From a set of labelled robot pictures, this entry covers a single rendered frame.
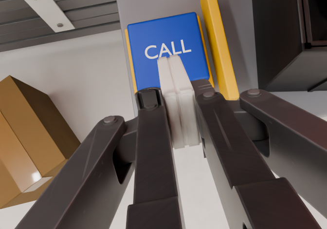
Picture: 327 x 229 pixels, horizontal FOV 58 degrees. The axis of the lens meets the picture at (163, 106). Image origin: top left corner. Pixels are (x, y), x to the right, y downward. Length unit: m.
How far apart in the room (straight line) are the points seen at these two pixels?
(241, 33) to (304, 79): 0.09
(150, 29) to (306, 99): 0.17
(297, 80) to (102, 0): 0.42
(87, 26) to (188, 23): 0.41
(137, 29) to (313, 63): 0.16
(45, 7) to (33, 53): 0.31
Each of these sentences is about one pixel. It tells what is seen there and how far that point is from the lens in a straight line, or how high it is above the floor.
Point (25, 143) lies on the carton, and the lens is 0.65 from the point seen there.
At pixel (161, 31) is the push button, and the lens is 0.30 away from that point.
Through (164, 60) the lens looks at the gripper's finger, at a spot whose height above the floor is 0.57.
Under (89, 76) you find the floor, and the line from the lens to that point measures 0.82.
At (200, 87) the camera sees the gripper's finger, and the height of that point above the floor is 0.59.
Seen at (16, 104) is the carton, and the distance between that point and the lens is 0.67.
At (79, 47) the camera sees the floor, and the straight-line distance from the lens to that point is 0.85.
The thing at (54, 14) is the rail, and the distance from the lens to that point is 0.63.
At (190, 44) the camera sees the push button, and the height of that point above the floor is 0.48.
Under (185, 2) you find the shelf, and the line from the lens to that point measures 0.34.
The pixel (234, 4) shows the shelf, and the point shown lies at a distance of 0.34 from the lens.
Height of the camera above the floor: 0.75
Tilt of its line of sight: 78 degrees down
